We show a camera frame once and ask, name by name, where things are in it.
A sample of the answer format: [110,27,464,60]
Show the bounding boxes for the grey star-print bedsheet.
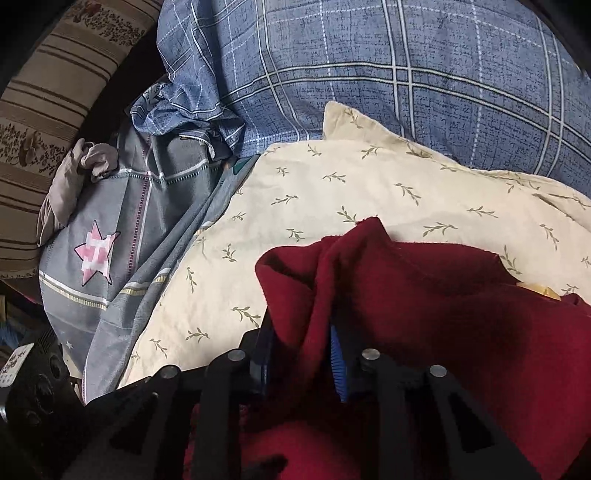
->
[39,124,262,402]

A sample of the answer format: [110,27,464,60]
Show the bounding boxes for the cream leaf-print pillow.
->
[117,100,591,391]

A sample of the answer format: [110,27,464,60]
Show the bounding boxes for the beige striped floral cushion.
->
[0,0,174,280]

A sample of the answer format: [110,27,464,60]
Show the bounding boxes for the dark red knit sweater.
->
[185,217,591,480]

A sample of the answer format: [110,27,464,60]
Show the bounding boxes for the taupe cloth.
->
[36,138,121,247]

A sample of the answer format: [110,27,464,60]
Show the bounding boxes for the blue plaid quilt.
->
[131,0,591,185]

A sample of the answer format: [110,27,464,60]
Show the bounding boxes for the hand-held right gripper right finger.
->
[323,320,541,480]

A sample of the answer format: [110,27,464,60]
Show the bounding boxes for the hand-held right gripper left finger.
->
[85,314,287,480]

